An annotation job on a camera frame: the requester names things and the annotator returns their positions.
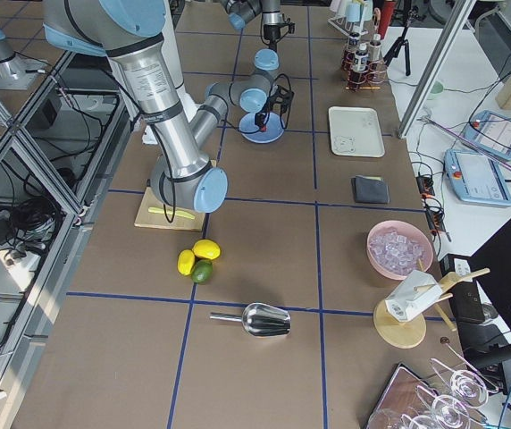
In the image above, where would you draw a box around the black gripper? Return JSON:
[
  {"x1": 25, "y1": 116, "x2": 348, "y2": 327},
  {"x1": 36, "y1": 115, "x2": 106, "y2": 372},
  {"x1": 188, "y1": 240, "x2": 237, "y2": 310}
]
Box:
[
  {"x1": 262, "y1": 20, "x2": 295, "y2": 45},
  {"x1": 255, "y1": 85, "x2": 295, "y2": 128}
]

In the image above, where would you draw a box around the blue ceramic plate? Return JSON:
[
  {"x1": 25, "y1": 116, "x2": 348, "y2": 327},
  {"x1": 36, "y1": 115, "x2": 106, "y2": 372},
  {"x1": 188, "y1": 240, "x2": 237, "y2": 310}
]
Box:
[{"x1": 239, "y1": 113, "x2": 284, "y2": 144}]

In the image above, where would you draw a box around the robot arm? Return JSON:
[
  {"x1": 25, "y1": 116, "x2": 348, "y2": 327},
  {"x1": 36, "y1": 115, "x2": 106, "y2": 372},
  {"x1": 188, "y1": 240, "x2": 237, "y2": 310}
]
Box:
[
  {"x1": 44, "y1": 1, "x2": 280, "y2": 213},
  {"x1": 219, "y1": 0, "x2": 296, "y2": 51}
]

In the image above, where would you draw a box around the tea bottle white cap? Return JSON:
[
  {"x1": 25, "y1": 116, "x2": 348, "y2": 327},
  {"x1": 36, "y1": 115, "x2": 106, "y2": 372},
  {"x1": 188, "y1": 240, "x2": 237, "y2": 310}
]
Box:
[{"x1": 347, "y1": 31, "x2": 361, "y2": 71}]

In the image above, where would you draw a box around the cream bear serving tray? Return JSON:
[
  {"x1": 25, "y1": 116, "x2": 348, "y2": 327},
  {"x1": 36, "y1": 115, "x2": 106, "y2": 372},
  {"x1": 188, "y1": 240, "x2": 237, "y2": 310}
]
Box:
[{"x1": 328, "y1": 106, "x2": 385, "y2": 158}]

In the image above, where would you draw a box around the grey folded cloth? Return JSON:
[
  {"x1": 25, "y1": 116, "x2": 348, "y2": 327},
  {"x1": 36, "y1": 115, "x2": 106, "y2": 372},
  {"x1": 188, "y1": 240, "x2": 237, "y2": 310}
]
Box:
[{"x1": 351, "y1": 176, "x2": 390, "y2": 204}]

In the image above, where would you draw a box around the yellow plastic knife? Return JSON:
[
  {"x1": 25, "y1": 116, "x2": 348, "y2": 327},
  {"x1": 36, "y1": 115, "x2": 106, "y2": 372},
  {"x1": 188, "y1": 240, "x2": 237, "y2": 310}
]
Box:
[{"x1": 147, "y1": 206, "x2": 196, "y2": 220}]

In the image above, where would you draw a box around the whole yellow lemon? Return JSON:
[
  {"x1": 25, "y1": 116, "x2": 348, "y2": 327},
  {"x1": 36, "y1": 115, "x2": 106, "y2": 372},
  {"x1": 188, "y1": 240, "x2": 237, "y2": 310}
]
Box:
[{"x1": 192, "y1": 239, "x2": 222, "y2": 260}]

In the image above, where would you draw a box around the wooden cutting board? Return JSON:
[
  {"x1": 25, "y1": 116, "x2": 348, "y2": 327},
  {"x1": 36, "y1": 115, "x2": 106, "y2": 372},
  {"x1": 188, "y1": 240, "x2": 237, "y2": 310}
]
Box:
[{"x1": 134, "y1": 156, "x2": 206, "y2": 231}]

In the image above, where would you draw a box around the green lime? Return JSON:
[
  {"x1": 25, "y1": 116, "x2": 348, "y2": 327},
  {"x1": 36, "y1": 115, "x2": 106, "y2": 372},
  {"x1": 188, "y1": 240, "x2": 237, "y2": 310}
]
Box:
[{"x1": 190, "y1": 259, "x2": 214, "y2": 284}]

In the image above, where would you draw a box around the pink bowl of ice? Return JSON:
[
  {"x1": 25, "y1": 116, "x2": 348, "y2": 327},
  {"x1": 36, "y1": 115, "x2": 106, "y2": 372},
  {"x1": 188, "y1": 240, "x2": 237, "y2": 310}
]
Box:
[{"x1": 366, "y1": 220, "x2": 434, "y2": 280}]

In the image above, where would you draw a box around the metal ice scoop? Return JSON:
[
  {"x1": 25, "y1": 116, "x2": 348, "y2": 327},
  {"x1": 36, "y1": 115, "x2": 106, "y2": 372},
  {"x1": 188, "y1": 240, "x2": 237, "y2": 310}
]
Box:
[{"x1": 210, "y1": 303, "x2": 291, "y2": 337}]

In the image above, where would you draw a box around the blue teach pendant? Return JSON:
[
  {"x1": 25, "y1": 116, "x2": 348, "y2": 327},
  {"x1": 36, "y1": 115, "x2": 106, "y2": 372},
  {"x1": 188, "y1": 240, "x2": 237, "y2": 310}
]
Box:
[
  {"x1": 444, "y1": 149, "x2": 511, "y2": 207},
  {"x1": 463, "y1": 110, "x2": 511, "y2": 161}
]

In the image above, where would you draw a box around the white paper carton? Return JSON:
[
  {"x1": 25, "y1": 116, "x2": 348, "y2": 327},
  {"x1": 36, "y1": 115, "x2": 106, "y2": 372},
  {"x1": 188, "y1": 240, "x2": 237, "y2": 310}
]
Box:
[{"x1": 384, "y1": 270, "x2": 442, "y2": 323}]

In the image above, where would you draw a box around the round wooden stand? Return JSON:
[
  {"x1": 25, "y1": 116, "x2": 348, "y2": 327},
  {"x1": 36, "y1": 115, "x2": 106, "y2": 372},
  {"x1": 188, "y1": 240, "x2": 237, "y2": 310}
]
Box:
[{"x1": 373, "y1": 268, "x2": 490, "y2": 349}]

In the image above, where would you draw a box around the black monitor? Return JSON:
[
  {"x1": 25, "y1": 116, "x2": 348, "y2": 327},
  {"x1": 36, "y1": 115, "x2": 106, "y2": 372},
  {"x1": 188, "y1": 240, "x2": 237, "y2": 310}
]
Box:
[{"x1": 455, "y1": 207, "x2": 511, "y2": 370}]

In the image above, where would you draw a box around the copper wire bottle rack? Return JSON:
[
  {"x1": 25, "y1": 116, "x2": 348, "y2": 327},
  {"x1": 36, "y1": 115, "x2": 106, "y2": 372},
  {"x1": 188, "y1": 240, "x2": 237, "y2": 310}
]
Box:
[{"x1": 341, "y1": 43, "x2": 388, "y2": 91}]

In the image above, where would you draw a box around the black camera tripod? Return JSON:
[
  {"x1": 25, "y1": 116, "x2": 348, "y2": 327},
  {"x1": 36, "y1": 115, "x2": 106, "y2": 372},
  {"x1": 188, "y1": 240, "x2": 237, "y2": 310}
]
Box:
[{"x1": 383, "y1": 0, "x2": 418, "y2": 77}]

